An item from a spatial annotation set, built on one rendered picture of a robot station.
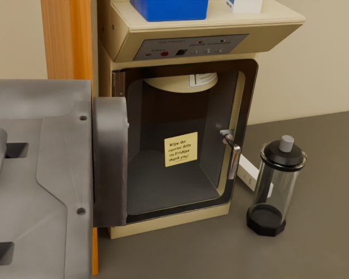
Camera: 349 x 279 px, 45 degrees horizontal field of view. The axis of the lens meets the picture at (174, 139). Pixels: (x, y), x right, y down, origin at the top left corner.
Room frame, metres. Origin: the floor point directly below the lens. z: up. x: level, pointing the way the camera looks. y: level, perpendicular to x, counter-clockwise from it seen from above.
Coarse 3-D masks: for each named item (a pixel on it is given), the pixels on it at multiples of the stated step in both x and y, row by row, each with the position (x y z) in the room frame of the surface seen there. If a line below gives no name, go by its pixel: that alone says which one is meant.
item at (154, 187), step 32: (192, 64) 0.77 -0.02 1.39; (224, 64) 0.80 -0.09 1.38; (256, 64) 0.83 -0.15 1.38; (128, 96) 0.72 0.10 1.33; (160, 96) 0.74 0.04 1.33; (192, 96) 0.77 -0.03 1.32; (224, 96) 0.80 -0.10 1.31; (160, 128) 0.75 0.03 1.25; (192, 128) 0.77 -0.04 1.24; (224, 128) 0.81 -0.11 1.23; (128, 160) 0.72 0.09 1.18; (160, 160) 0.75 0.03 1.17; (224, 160) 0.81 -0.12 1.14; (128, 192) 0.72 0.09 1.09; (160, 192) 0.75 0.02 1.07; (192, 192) 0.78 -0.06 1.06; (224, 192) 0.82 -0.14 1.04; (128, 224) 0.72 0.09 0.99
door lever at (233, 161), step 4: (224, 136) 0.81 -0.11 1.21; (228, 136) 0.81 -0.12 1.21; (232, 136) 0.81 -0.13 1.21; (224, 140) 0.80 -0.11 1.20; (228, 140) 0.80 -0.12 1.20; (232, 144) 0.78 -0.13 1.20; (236, 144) 0.78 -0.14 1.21; (232, 148) 0.77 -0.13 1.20; (236, 148) 0.76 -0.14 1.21; (232, 152) 0.77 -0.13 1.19; (236, 152) 0.76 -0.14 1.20; (232, 156) 0.77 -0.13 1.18; (236, 156) 0.76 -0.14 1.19; (232, 160) 0.76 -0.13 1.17; (236, 160) 0.77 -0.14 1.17; (232, 164) 0.76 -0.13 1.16; (236, 164) 0.77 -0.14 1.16; (228, 168) 0.77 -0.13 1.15; (232, 168) 0.76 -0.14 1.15; (236, 168) 0.77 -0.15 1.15; (228, 172) 0.77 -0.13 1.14; (232, 172) 0.76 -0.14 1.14; (228, 176) 0.77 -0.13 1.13; (232, 176) 0.76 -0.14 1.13
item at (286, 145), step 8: (288, 136) 0.83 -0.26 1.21; (272, 144) 0.83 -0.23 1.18; (280, 144) 0.82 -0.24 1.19; (288, 144) 0.81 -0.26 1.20; (272, 152) 0.80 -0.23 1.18; (280, 152) 0.81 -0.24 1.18; (288, 152) 0.81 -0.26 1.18; (296, 152) 0.81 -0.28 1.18; (272, 160) 0.79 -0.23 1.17; (280, 160) 0.78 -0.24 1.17; (288, 160) 0.78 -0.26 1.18; (296, 160) 0.79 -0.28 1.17
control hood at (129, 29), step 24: (264, 0) 0.82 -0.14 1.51; (120, 24) 0.65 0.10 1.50; (144, 24) 0.62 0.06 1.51; (168, 24) 0.64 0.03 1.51; (192, 24) 0.65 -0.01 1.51; (216, 24) 0.67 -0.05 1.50; (240, 24) 0.69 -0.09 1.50; (264, 24) 0.71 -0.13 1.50; (288, 24) 0.73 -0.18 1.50; (120, 48) 0.66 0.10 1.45; (240, 48) 0.77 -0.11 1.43; (264, 48) 0.80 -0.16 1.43
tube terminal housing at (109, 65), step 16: (112, 0) 0.72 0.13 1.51; (128, 0) 0.73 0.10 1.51; (208, 0) 0.79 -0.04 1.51; (112, 64) 0.72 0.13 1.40; (128, 64) 0.73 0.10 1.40; (144, 64) 0.74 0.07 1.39; (160, 64) 0.75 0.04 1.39; (208, 208) 0.82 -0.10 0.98; (224, 208) 0.84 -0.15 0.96; (144, 224) 0.75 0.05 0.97; (160, 224) 0.77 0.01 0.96; (176, 224) 0.78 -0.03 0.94
